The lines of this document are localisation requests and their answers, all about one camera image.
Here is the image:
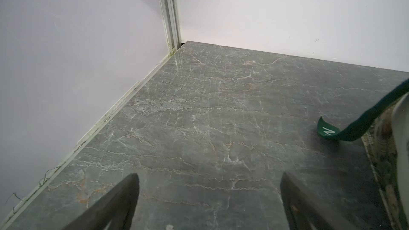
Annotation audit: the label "aluminium frame corner post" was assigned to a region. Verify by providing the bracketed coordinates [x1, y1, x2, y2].
[160, 0, 182, 55]

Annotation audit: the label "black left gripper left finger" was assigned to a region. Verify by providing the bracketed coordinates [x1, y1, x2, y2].
[64, 173, 140, 230]

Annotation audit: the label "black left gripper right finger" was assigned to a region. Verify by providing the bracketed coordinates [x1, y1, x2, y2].
[280, 171, 359, 230]

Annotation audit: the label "cream tote bag green handles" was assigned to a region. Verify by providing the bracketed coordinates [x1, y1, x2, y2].
[317, 81, 409, 230]

